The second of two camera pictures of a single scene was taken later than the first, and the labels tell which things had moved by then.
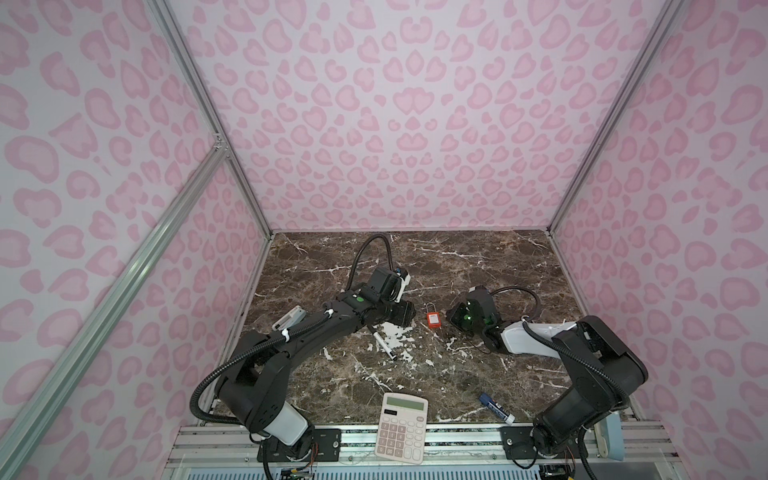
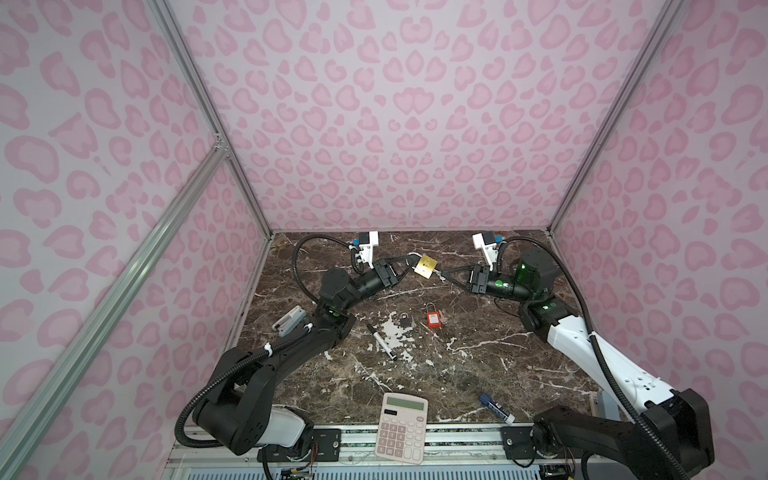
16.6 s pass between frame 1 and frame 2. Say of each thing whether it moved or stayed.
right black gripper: moved
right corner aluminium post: stayed
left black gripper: moved
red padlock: stayed
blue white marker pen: stayed
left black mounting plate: stayed
